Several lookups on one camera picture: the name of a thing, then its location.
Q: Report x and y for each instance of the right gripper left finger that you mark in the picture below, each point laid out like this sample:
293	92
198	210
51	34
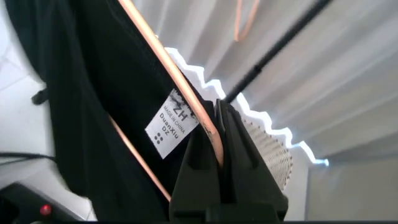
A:
196	180

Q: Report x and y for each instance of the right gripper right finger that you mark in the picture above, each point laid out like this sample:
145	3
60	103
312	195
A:
248	183

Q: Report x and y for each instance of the pink clothes hanger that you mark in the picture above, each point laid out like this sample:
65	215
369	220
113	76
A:
237	18
174	71

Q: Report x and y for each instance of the black short-sleeved shirt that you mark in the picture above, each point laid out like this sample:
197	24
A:
93	93

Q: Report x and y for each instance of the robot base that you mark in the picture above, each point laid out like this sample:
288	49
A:
25	202

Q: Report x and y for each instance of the white laundry basket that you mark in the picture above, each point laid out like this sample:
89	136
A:
273	152

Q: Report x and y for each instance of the black clothes rack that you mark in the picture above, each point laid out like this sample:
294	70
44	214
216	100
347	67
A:
280	43

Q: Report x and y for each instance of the large grey board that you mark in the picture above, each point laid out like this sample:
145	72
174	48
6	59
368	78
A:
357	193

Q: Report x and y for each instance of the white curtain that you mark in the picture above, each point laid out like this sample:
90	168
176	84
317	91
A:
326	93

